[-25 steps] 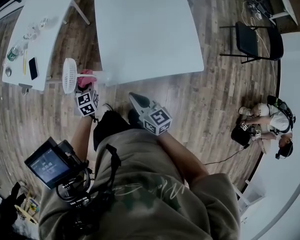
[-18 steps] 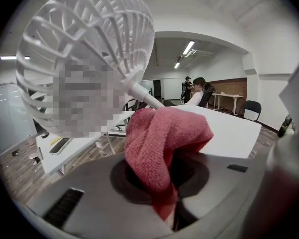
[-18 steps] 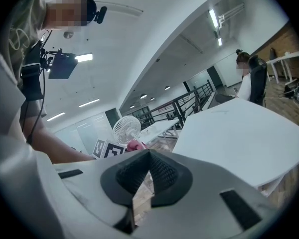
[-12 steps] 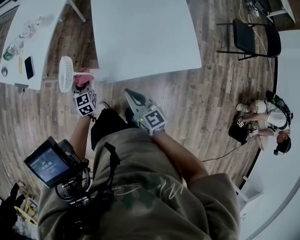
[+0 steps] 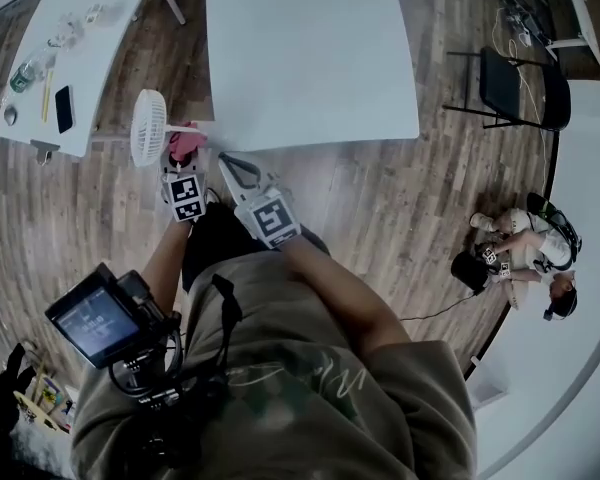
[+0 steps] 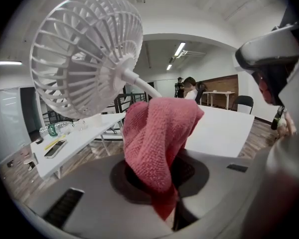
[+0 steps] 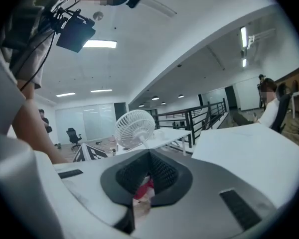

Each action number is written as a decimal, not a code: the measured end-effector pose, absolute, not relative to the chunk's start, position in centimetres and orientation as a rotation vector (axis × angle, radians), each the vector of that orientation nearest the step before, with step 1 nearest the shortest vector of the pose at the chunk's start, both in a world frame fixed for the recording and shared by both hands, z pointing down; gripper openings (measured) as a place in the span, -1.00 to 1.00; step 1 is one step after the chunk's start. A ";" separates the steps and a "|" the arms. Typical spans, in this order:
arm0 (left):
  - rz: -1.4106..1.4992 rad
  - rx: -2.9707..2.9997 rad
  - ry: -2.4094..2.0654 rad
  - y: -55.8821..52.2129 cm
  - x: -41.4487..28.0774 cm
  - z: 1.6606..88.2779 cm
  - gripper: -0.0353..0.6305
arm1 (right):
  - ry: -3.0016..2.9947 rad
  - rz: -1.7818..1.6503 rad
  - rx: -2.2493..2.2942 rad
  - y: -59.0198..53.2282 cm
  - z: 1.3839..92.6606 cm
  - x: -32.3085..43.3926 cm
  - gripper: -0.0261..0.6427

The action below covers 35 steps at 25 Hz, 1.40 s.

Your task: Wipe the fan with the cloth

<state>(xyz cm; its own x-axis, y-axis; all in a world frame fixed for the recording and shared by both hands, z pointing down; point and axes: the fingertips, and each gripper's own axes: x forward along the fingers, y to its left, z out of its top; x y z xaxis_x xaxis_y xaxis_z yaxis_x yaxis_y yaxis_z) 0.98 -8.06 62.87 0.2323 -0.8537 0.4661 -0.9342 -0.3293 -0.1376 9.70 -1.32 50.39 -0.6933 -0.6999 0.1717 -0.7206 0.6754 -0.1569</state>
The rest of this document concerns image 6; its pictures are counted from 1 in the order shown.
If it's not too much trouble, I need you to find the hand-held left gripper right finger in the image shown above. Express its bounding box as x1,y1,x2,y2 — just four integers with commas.
173,149,255,232

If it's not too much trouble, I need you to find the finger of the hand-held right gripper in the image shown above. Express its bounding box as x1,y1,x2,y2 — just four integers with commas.
251,58,294,107
235,23,299,72

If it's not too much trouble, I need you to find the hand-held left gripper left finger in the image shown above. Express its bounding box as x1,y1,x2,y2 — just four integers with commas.
31,153,176,239

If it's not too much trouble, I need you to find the pink cloth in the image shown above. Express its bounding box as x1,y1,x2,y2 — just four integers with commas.
123,97,205,221

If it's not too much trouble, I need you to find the small white desk fan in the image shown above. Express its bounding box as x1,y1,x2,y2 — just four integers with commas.
29,0,162,120

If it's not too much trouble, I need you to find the white standing desk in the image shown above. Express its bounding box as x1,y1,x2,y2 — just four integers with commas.
203,91,236,111

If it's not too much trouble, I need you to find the black folding chair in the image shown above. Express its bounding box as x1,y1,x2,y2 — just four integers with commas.
230,95,254,116

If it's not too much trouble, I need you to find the white table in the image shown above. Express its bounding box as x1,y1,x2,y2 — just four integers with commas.
30,112,127,180
184,105,255,159

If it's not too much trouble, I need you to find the black office chair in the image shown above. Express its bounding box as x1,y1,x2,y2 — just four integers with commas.
194,81,207,106

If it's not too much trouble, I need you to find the black smartphone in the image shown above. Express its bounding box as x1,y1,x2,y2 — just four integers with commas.
44,139,67,159

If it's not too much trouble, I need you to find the yellow pencil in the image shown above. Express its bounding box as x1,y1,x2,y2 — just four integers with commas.
44,138,63,151

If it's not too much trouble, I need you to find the grey table clamp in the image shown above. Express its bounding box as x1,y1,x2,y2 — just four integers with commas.
23,153,39,171

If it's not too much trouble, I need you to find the clear plastic cup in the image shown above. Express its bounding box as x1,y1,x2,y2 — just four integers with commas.
73,119,88,131

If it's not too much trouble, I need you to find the black metal railing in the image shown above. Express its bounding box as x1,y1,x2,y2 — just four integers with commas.
39,92,149,134

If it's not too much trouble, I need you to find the frosted glass partition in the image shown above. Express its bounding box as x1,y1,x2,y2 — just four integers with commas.
0,88,32,159

